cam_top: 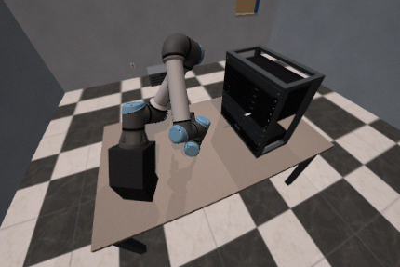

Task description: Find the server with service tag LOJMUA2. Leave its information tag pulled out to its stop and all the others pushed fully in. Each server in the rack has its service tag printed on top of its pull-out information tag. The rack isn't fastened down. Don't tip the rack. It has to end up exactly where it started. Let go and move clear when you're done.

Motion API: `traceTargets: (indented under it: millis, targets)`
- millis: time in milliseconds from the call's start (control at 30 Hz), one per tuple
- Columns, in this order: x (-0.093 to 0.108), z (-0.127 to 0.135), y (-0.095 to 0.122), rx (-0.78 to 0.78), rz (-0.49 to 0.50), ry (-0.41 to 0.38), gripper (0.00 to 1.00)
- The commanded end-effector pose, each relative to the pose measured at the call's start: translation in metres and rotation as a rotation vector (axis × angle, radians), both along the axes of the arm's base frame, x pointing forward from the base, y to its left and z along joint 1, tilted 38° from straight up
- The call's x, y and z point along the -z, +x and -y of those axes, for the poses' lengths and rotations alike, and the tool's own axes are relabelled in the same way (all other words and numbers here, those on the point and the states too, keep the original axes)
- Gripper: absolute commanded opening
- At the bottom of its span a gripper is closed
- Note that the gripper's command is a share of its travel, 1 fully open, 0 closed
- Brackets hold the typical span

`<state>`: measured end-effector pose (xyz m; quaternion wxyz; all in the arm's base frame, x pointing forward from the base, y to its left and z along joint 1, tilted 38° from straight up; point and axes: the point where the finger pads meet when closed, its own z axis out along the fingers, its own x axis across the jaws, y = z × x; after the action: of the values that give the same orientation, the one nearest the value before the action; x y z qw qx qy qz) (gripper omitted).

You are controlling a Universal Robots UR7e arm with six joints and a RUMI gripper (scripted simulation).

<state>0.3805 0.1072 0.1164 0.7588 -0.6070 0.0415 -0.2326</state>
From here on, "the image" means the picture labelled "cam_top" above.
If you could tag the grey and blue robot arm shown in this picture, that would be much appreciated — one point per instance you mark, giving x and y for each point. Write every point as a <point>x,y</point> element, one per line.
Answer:
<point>185,127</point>

